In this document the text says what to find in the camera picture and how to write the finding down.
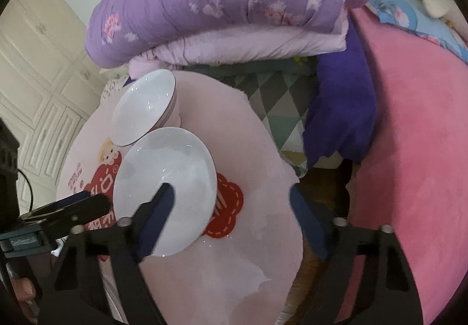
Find blue cartoon pillow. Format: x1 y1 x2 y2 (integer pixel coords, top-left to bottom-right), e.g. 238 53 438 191
366 0 467 63

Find light pink folded blanket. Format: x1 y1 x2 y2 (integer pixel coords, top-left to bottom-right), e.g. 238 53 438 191
128 19 350 79

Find black cable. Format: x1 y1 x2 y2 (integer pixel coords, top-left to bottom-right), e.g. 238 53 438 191
16 167 35 214

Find cream wardrobe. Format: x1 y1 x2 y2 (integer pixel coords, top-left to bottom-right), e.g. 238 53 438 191
1 0 106 212

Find dark purple blanket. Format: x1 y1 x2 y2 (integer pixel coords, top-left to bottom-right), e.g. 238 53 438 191
303 22 377 167

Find heart pattern bed sheet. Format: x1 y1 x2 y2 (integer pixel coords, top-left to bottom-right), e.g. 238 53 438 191
100 75 133 105

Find triangle pattern blanket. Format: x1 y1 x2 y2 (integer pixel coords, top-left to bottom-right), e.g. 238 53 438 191
183 57 318 178

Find left hand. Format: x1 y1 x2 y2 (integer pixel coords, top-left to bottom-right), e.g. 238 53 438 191
10 277 37 324

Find white bowl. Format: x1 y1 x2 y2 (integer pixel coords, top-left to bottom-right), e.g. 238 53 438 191
113 127 217 258
109 69 181 147

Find pink printed table cloth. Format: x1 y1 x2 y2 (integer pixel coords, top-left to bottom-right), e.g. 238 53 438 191
55 68 305 325

